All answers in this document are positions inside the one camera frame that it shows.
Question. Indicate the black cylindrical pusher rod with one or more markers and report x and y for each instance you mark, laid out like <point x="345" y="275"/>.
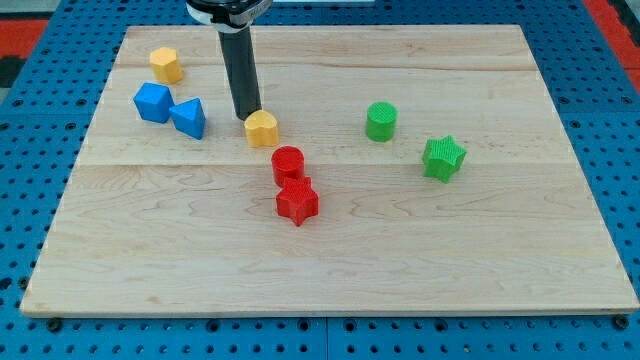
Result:
<point x="239" y="60"/>

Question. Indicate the yellow hexagon block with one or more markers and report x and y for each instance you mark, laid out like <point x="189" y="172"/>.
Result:
<point x="165" y="65"/>

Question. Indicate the blue cube block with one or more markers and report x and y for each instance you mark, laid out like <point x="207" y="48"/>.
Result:
<point x="153" y="102"/>

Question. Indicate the red star block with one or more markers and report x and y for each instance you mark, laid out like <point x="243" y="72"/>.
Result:
<point x="297" y="200"/>

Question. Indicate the green cylinder block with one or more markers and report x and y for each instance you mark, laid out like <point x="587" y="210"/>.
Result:
<point x="381" y="121"/>

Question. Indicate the blue triangle block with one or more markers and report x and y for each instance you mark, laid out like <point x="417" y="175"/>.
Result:
<point x="189" y="118"/>

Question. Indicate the red cylinder block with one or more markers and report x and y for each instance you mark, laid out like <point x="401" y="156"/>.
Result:
<point x="287" y="162"/>

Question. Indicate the wooden board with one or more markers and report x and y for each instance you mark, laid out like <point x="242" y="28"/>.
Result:
<point x="155" y="223"/>

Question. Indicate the yellow heart block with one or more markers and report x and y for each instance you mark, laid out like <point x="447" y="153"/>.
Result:
<point x="261" y="129"/>

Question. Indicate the green star block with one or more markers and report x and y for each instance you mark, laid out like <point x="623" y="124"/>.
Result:
<point x="442" y="158"/>

